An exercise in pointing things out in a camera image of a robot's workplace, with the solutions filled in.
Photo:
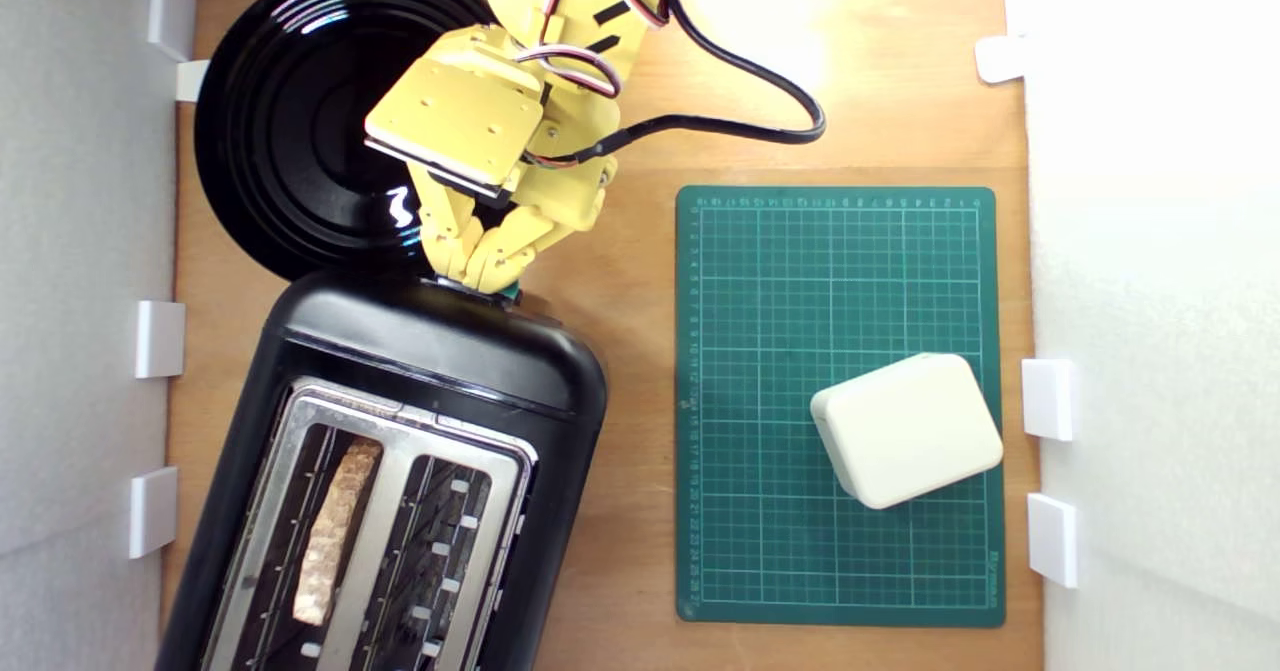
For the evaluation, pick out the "black two-slot toaster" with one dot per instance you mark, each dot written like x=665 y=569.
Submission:
x=420 y=341

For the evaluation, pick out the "white block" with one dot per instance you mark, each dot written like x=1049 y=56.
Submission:
x=905 y=431

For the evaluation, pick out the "green toaster lever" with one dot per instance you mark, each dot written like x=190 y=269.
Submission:
x=512 y=297

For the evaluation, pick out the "black round plate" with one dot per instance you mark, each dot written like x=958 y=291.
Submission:
x=290 y=131

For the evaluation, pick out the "yellow wrist camera housing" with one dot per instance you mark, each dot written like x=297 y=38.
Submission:
x=455 y=111

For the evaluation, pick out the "small white wall clip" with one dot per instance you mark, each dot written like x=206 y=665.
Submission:
x=1000 y=58
x=1053 y=539
x=190 y=79
x=153 y=511
x=170 y=14
x=160 y=338
x=1048 y=398

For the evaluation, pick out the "green cutting mat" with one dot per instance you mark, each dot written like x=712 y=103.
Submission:
x=770 y=351

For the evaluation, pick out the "brown bread slice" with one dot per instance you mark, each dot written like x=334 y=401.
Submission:
x=335 y=531

